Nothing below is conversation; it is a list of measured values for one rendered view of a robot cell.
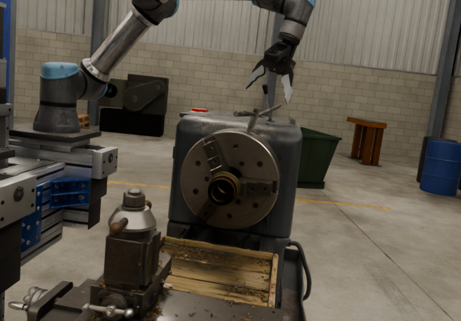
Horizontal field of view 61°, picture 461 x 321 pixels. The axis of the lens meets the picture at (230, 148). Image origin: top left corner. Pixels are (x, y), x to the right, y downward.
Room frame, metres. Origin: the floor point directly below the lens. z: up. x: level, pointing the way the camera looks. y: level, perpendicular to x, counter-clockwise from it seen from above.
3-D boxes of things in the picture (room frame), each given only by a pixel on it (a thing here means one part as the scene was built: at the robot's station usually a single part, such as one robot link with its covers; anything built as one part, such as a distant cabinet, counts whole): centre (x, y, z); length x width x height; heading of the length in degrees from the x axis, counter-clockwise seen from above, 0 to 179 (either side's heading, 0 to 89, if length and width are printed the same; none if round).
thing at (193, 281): (0.97, 0.03, 0.89); 0.36 x 0.30 x 0.04; 82
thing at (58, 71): (1.35, 0.60, 1.33); 0.13 x 0.12 x 0.14; 165
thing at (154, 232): (0.64, 0.15, 1.07); 0.07 x 0.07 x 0.10; 82
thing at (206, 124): (1.65, -0.05, 1.06); 0.59 x 0.48 x 0.39; 172
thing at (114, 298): (0.66, 0.15, 0.99); 0.20 x 0.10 x 0.05; 172
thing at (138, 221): (0.64, 0.15, 1.13); 0.08 x 0.08 x 0.03
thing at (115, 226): (0.58, 0.16, 1.13); 0.04 x 0.02 x 0.02; 172
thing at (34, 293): (0.66, 0.33, 0.95); 0.07 x 0.04 x 0.04; 82
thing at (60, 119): (1.34, 0.60, 1.21); 0.15 x 0.15 x 0.10
